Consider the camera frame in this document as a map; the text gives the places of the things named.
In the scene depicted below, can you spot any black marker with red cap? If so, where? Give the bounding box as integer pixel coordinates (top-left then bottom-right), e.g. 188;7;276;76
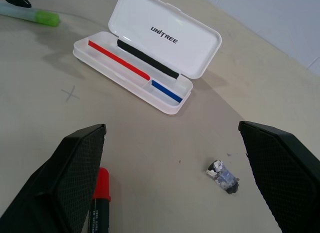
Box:
84;167;112;233

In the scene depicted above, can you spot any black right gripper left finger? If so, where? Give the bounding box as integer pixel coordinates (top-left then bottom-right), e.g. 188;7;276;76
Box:
0;123;107;233

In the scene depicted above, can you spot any worn eraser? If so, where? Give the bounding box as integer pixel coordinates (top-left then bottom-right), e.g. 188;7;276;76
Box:
205;159;240;195

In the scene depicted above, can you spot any green highlighter pen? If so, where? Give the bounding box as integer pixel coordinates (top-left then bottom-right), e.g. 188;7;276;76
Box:
0;1;62;28

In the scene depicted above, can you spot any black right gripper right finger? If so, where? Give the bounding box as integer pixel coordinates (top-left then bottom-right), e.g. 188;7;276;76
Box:
238;120;320;233

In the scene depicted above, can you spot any white Unitree plastic pencil case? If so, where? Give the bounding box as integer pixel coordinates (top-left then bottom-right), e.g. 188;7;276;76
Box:
72;0;223;116

